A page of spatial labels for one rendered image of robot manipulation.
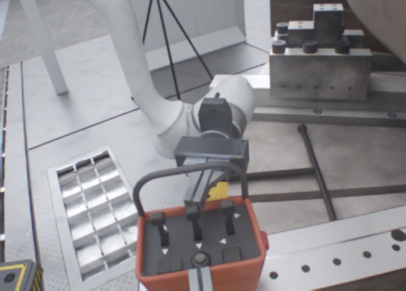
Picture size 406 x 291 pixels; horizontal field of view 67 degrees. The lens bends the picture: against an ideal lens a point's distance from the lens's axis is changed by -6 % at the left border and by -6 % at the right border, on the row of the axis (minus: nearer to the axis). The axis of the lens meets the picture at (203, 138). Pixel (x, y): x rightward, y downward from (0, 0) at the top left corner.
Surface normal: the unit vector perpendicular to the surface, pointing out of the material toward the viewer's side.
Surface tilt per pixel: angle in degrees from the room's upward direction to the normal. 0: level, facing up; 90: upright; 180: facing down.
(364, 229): 0
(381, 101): 72
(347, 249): 0
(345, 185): 0
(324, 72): 90
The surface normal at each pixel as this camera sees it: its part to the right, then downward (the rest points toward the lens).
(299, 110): -0.13, -0.81
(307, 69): -0.27, 0.58
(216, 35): 0.18, -0.36
